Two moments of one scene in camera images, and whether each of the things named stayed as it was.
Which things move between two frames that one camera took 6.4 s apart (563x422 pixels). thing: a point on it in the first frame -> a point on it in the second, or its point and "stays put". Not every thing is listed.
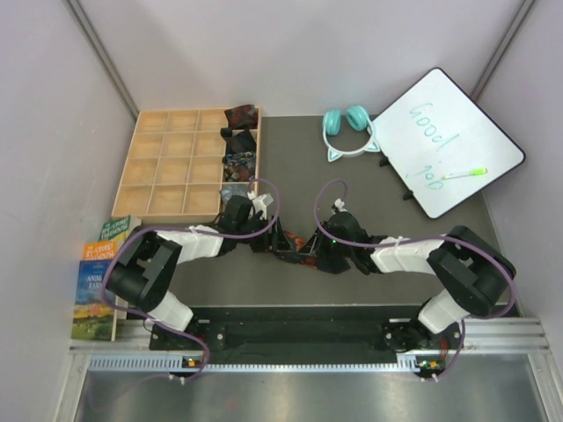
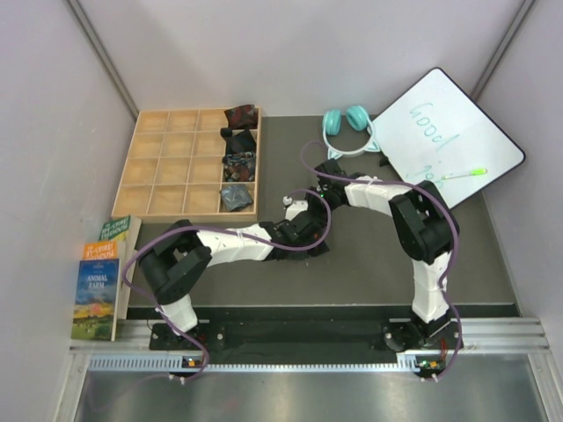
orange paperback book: (100, 251) stays put
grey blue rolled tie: (229, 190) stays put
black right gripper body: (329, 251) -> (329, 199)
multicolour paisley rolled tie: (239, 167) stays put
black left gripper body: (251, 228) -> (297, 254)
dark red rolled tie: (244, 116) stays put
